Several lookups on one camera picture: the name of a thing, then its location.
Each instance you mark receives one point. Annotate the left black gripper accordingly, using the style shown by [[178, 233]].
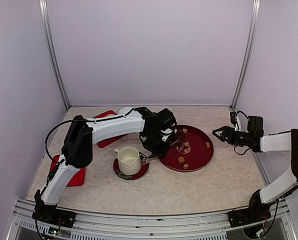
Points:
[[160, 152]]

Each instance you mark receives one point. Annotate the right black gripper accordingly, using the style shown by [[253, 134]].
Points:
[[226, 129]]

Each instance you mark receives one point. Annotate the metal serving tongs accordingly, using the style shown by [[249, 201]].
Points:
[[180, 137]]

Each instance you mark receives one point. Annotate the round dark red tray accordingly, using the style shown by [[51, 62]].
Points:
[[196, 155]]

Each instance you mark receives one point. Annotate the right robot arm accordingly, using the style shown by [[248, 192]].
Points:
[[281, 144]]

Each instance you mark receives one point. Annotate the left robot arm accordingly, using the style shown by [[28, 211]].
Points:
[[155, 133]]

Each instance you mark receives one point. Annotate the tan chocolate near rim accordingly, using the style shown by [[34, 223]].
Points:
[[208, 146]]

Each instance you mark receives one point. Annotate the tan ridged square chocolate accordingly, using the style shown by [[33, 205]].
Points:
[[181, 160]]

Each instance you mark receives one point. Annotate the tan round chocolate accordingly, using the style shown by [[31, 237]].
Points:
[[185, 166]]

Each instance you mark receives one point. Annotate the red chocolate box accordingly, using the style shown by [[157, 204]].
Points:
[[107, 142]]

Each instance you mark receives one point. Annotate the floral dark red saucer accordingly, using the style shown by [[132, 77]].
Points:
[[141, 173]]

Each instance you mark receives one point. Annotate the cream ceramic mug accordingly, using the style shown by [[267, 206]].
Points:
[[129, 161]]

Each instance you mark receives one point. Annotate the white and orange bowl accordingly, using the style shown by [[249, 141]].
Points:
[[125, 110]]

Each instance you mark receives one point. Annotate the red box lid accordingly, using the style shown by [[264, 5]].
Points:
[[77, 180]]

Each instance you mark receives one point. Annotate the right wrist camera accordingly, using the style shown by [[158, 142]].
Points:
[[235, 120]]

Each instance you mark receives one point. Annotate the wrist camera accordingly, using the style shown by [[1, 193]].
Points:
[[168, 135], [235, 120]]

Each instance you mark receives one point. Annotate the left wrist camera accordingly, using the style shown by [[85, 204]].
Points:
[[168, 135]]

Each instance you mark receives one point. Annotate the right aluminium frame post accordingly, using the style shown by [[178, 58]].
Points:
[[247, 52]]

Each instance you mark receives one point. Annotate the aluminium frame post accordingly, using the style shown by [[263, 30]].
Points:
[[247, 52], [43, 6]]

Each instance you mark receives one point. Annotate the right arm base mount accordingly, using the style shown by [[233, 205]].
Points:
[[244, 216]]

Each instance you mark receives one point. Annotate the front aluminium rail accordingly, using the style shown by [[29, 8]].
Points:
[[86, 225]]

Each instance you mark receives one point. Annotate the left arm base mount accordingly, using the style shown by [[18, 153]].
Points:
[[57, 217]]

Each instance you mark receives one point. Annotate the left aluminium frame post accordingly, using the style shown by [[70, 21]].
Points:
[[43, 6]]

